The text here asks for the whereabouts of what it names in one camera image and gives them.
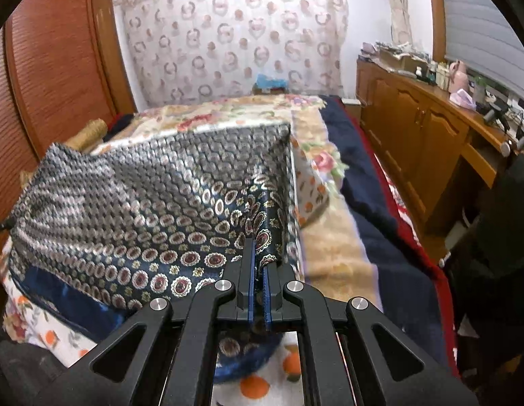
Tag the circle print sheer curtain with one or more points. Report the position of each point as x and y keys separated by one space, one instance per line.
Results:
x=228 y=38

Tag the cluster of cosmetic bottles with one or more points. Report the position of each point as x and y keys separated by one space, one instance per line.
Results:
x=435 y=76

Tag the woven straw pillow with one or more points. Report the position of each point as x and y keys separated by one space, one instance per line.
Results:
x=90 y=131

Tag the wooden louvered wardrobe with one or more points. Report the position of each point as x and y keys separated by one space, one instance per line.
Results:
x=54 y=72

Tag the patterned satin shirt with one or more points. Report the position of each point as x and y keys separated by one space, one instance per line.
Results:
x=139 y=203

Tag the lilac pouch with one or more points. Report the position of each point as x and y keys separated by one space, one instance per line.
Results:
x=370 y=49

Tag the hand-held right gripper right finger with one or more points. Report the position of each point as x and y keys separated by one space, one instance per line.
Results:
x=268 y=296

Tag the beige tied curtain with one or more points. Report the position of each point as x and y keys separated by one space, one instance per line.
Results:
x=397 y=8

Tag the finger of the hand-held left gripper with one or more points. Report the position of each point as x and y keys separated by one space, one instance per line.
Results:
x=0 y=226

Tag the black chair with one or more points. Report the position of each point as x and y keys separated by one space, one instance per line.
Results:
x=499 y=228

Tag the navy blanket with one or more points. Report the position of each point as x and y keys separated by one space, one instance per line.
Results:
x=393 y=270

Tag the red and navy cloth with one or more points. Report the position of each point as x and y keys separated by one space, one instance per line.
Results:
x=122 y=122

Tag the blue cloth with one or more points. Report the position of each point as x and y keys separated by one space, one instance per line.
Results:
x=270 y=81

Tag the pink tissue pack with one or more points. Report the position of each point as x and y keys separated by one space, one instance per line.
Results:
x=463 y=98

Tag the red blanket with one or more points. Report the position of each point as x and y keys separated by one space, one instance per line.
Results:
x=408 y=203

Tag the wooden window frame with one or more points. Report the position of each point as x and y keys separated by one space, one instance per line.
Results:
x=437 y=12

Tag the orange print bedsheet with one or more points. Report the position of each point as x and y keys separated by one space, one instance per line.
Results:
x=46 y=330

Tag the pink thermos jug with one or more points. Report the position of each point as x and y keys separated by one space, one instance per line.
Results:
x=456 y=76

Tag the wooden sideboard cabinet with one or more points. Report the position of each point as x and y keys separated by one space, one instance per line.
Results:
x=414 y=135

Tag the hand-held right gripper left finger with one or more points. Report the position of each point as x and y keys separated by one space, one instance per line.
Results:
x=250 y=279

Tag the green bottle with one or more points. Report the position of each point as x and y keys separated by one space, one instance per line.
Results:
x=480 y=91

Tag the wooden box of clutter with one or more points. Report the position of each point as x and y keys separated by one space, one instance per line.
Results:
x=397 y=61

